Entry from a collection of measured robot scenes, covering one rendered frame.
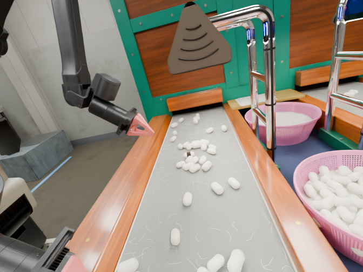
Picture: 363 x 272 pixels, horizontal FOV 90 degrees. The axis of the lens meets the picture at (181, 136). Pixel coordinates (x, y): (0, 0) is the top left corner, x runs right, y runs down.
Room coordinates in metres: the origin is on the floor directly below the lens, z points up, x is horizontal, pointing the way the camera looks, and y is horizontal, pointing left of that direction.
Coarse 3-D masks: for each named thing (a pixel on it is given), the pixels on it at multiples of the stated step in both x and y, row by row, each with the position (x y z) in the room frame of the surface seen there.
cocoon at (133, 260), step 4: (128, 260) 0.21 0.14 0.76; (132, 260) 0.21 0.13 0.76; (136, 260) 0.21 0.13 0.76; (120, 264) 0.21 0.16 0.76; (124, 264) 0.21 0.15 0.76; (128, 264) 0.21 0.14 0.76; (132, 264) 0.21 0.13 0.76; (136, 264) 0.21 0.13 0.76; (120, 268) 0.20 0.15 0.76; (124, 268) 0.20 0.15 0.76; (128, 268) 0.20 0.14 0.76; (132, 268) 0.20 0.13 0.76; (136, 268) 0.20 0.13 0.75
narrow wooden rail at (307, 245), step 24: (240, 120) 0.69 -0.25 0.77; (240, 144) 0.53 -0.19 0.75; (264, 168) 0.36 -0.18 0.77; (264, 192) 0.29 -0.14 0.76; (288, 192) 0.27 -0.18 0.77; (288, 216) 0.22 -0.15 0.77; (288, 240) 0.18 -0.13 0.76; (312, 240) 0.17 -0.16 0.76; (312, 264) 0.14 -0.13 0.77; (336, 264) 0.14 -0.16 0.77
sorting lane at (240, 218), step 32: (192, 128) 0.79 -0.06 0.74; (160, 160) 0.57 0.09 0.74; (224, 160) 0.47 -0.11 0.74; (160, 192) 0.40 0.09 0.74; (192, 192) 0.37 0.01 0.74; (224, 192) 0.34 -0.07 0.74; (256, 192) 0.32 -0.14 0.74; (160, 224) 0.29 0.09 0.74; (192, 224) 0.27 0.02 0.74; (224, 224) 0.26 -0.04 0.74; (256, 224) 0.24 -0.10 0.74; (128, 256) 0.24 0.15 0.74; (160, 256) 0.22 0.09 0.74; (192, 256) 0.21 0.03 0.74; (224, 256) 0.19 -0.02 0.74; (256, 256) 0.18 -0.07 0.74; (288, 256) 0.17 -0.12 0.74
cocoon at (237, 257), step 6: (234, 252) 0.19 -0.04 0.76; (240, 252) 0.18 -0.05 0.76; (234, 258) 0.18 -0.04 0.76; (240, 258) 0.18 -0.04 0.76; (228, 264) 0.17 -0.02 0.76; (234, 264) 0.17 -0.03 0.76; (240, 264) 0.17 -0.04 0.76; (228, 270) 0.17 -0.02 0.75; (234, 270) 0.16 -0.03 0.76; (240, 270) 0.16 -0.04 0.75
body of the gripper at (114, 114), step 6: (108, 108) 0.54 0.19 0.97; (114, 108) 0.55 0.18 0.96; (120, 108) 0.56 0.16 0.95; (132, 108) 0.58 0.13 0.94; (108, 114) 0.54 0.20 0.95; (114, 114) 0.54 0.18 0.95; (120, 114) 0.54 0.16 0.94; (126, 114) 0.53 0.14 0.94; (108, 120) 0.54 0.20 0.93; (114, 120) 0.53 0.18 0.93; (120, 120) 0.53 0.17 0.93; (120, 126) 0.51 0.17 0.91; (120, 132) 0.51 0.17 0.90
